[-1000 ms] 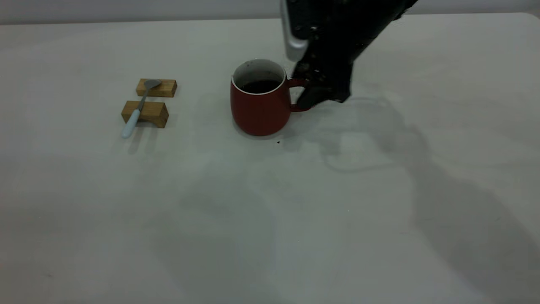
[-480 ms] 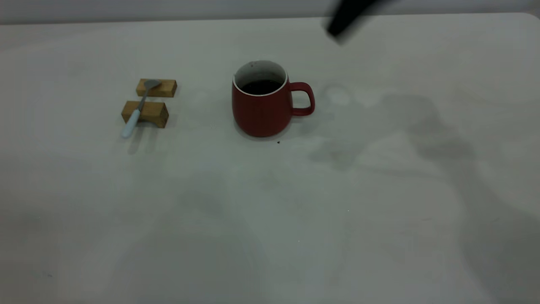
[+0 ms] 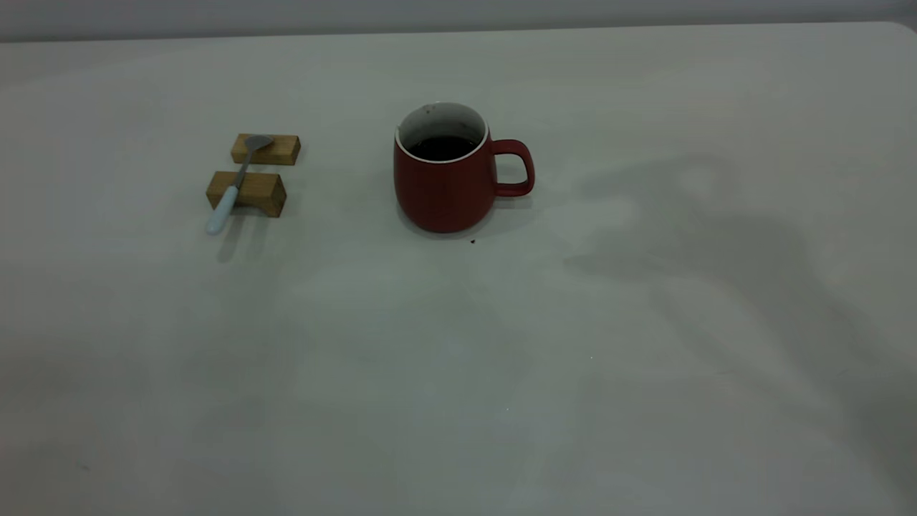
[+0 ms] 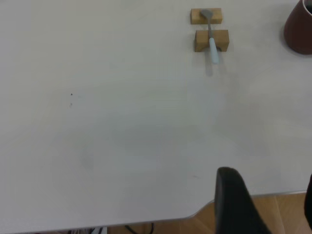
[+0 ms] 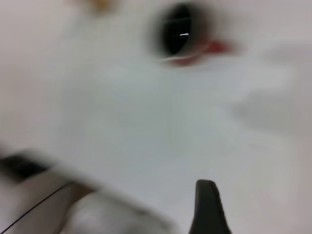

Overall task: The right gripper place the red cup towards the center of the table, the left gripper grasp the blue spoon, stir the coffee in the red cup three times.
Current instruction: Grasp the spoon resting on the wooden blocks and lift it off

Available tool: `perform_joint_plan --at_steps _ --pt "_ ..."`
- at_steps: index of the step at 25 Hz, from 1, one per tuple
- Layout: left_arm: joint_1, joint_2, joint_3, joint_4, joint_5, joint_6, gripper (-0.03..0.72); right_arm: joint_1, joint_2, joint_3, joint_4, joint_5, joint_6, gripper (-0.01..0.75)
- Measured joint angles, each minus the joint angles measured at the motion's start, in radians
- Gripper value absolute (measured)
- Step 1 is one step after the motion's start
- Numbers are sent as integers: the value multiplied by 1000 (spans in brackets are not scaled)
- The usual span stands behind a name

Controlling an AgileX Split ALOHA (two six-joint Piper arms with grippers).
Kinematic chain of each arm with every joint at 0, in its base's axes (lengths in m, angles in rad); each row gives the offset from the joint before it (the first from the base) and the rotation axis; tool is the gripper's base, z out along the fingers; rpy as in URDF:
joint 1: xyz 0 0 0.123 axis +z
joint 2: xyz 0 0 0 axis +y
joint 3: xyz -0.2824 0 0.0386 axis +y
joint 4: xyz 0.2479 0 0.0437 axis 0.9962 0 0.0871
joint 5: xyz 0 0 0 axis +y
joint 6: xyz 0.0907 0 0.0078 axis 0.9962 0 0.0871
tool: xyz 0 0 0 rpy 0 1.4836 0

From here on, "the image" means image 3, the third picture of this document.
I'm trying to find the grey spoon pale blue handle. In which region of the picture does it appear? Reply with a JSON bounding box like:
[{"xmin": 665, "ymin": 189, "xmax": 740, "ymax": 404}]
[{"xmin": 206, "ymin": 134, "xmax": 275, "ymax": 236}]

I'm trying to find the red ceramic mug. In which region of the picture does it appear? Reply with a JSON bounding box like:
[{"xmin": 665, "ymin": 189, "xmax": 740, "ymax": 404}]
[{"xmin": 393, "ymin": 102, "xmax": 536, "ymax": 234}]

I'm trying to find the dark coffee liquid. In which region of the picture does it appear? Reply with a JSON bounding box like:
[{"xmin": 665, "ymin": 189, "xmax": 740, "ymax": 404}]
[{"xmin": 408, "ymin": 136, "xmax": 479, "ymax": 162}]

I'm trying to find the arched wooden block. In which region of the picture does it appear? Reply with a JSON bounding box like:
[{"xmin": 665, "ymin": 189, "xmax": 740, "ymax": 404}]
[{"xmin": 206, "ymin": 171, "xmax": 287, "ymax": 219}]

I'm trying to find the flat rectangular wooden block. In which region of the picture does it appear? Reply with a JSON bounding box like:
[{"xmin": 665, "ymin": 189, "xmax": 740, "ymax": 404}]
[{"xmin": 230, "ymin": 133, "xmax": 302, "ymax": 167}]

